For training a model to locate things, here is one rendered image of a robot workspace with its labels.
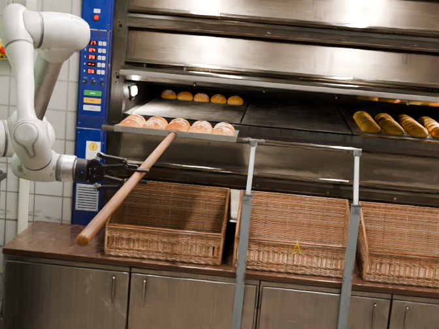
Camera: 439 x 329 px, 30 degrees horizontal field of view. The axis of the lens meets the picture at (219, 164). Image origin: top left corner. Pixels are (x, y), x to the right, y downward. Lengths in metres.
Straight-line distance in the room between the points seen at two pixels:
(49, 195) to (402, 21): 2.02
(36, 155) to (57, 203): 1.86
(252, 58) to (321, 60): 0.34
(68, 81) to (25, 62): 1.39
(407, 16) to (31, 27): 1.97
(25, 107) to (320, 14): 1.91
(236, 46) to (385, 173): 1.00
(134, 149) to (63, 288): 0.83
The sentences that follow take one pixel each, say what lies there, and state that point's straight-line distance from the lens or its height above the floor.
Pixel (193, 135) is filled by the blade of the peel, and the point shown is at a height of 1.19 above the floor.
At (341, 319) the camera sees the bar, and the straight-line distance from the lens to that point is 3.80.
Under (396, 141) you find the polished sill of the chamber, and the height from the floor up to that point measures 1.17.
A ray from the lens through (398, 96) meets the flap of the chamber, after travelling 4.06.
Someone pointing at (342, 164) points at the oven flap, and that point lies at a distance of 4.23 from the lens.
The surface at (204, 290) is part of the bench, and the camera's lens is 3.83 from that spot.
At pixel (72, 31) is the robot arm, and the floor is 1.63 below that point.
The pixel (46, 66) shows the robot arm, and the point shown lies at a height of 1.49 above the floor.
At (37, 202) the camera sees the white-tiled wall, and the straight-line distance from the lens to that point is 4.45.
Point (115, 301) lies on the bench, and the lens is 3.91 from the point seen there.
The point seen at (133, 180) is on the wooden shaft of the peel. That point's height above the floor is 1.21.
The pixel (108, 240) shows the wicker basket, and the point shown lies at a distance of 3.92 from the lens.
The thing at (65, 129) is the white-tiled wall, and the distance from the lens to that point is 4.34.
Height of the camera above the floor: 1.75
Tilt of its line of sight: 11 degrees down
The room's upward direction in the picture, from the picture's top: 5 degrees clockwise
